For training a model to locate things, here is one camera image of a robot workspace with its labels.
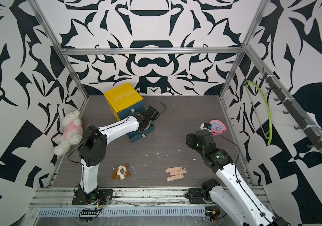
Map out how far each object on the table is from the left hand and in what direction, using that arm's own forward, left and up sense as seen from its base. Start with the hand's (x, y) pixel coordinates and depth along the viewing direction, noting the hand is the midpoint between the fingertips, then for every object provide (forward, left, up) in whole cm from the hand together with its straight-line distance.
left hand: (140, 118), depth 93 cm
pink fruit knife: (-30, -18, -10) cm, 36 cm away
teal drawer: (-11, +3, -3) cm, 11 cm away
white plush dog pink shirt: (-10, +39, +1) cm, 40 cm away
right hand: (-17, -28, +7) cm, 34 cm away
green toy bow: (-15, -65, +14) cm, 68 cm away
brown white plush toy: (-31, +10, -7) cm, 34 cm away
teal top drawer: (+2, 0, +10) cm, 10 cm away
